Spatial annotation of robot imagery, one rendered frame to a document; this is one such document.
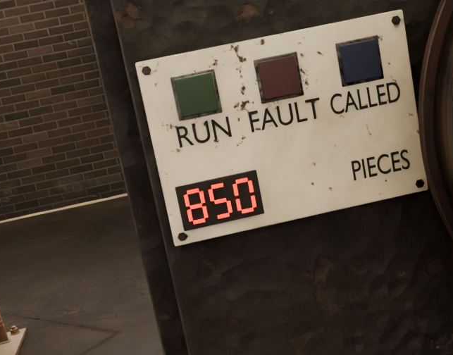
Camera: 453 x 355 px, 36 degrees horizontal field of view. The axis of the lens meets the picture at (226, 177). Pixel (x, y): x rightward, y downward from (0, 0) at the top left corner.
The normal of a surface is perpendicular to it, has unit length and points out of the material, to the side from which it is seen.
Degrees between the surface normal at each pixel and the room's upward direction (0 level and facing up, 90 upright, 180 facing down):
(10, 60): 90
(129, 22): 90
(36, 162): 90
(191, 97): 90
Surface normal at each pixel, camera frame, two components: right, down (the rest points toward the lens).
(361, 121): 0.12, 0.17
